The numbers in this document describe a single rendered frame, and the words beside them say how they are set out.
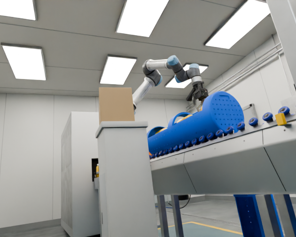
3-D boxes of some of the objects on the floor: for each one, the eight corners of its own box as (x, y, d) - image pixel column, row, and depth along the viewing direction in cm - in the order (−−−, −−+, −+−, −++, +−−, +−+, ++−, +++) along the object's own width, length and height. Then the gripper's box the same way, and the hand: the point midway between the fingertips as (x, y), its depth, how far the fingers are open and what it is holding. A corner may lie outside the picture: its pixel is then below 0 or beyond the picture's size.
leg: (169, 282, 162) (159, 195, 180) (165, 280, 167) (155, 195, 185) (175, 280, 165) (165, 194, 182) (172, 277, 169) (161, 194, 187)
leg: (184, 277, 168) (173, 193, 186) (180, 274, 173) (169, 193, 191) (190, 274, 171) (178, 192, 189) (186, 272, 176) (175, 192, 194)
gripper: (195, 79, 148) (200, 108, 142) (207, 81, 154) (214, 109, 148) (188, 85, 156) (192, 113, 150) (200, 86, 161) (205, 113, 155)
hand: (200, 110), depth 151 cm, fingers closed on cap, 4 cm apart
